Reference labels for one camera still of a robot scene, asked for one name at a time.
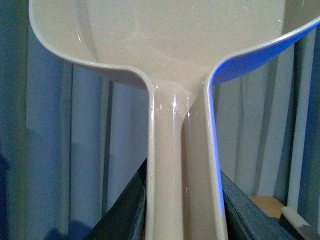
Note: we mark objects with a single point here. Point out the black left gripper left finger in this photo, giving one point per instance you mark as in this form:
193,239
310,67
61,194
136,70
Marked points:
125,220

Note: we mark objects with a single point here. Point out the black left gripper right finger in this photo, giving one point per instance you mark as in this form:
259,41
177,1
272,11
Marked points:
245,220

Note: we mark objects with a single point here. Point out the beige plastic dustpan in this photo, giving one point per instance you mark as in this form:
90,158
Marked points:
177,50

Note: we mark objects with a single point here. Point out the wooden cabinet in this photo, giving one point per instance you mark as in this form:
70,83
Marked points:
269,205

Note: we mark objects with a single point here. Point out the beige hand brush black bristles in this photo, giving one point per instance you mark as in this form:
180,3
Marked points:
295,224

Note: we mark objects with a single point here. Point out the green curtain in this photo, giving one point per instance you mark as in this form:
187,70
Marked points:
71,138

